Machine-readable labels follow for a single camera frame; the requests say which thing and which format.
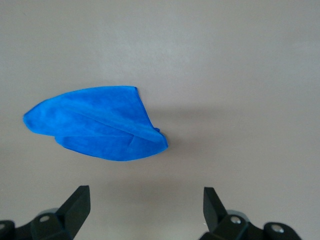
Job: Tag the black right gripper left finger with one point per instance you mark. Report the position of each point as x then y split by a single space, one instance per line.
72 212

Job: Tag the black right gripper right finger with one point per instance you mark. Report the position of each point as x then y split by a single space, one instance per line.
215 215

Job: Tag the blue microfibre towel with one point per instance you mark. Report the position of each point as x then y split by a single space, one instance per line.
100 120

